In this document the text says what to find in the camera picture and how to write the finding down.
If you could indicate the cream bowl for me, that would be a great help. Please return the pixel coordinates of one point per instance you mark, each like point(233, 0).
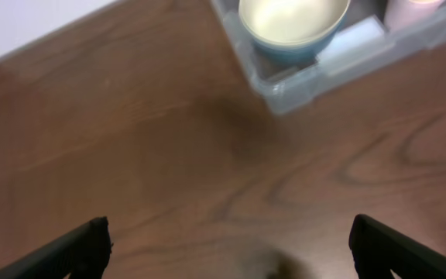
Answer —
point(290, 23)

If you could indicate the dark blue bowl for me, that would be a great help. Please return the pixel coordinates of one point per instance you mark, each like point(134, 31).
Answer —
point(289, 55)

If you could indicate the clear plastic storage container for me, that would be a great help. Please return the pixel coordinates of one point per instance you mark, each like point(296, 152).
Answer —
point(362, 46)

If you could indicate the pink cup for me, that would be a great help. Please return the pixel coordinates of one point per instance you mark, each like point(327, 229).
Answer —
point(402, 13)

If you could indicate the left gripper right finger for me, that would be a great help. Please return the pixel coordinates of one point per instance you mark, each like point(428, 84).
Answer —
point(380, 252)

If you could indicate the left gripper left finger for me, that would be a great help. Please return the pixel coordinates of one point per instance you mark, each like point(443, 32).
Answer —
point(83, 252)

